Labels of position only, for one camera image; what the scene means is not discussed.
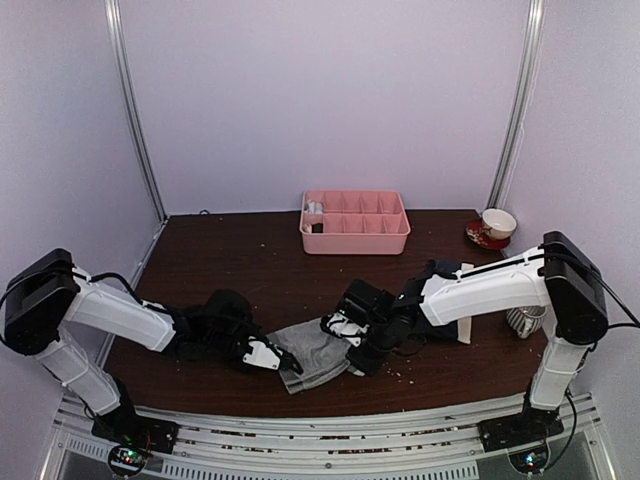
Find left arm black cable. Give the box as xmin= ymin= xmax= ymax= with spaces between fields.
xmin=0 ymin=272 xmax=176 ymax=346

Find navy and cream underwear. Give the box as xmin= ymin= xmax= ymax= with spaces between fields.
xmin=412 ymin=260 xmax=472 ymax=345

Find white ceramic bowl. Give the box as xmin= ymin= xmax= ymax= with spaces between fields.
xmin=481 ymin=208 xmax=517 ymax=240

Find striped grey white cup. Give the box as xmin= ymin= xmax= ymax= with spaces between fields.
xmin=506 ymin=306 xmax=547 ymax=339

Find aluminium corner post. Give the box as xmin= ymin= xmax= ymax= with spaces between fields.
xmin=486 ymin=0 xmax=546 ymax=208
xmin=104 ymin=0 xmax=168 ymax=223

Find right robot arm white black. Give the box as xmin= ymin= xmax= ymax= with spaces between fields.
xmin=321 ymin=231 xmax=609 ymax=452

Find grey boxer briefs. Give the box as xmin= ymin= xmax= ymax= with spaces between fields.
xmin=267 ymin=318 xmax=364 ymax=395

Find left aluminium corner post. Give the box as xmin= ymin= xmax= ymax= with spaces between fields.
xmin=104 ymin=0 xmax=168 ymax=223

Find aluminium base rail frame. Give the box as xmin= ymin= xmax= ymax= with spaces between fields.
xmin=36 ymin=394 xmax=623 ymax=479

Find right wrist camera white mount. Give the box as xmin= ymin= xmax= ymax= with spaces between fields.
xmin=320 ymin=312 xmax=370 ymax=347

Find right round controller board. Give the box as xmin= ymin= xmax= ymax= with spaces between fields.
xmin=509 ymin=446 xmax=550 ymax=475

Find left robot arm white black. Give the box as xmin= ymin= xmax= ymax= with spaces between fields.
xmin=1 ymin=249 xmax=303 ymax=455

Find red patterned saucer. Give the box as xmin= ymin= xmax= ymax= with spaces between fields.
xmin=465 ymin=219 xmax=511 ymax=251

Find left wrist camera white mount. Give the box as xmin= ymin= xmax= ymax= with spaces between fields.
xmin=242 ymin=337 xmax=282 ymax=371

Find white rolled item in box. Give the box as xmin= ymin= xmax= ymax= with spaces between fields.
xmin=304 ymin=200 xmax=324 ymax=215

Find right aluminium corner post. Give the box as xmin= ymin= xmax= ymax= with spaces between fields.
xmin=486 ymin=0 xmax=546 ymax=208

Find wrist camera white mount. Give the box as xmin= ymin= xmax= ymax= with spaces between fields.
xmin=242 ymin=337 xmax=282 ymax=371
xmin=320 ymin=312 xmax=370 ymax=347

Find left round controller board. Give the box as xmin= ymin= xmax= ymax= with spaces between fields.
xmin=107 ymin=445 xmax=150 ymax=477

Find round controller board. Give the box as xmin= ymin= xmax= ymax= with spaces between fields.
xmin=509 ymin=446 xmax=550 ymax=475
xmin=107 ymin=445 xmax=150 ymax=477

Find pink divided organizer box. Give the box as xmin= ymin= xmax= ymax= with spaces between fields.
xmin=299 ymin=189 xmax=411 ymax=255

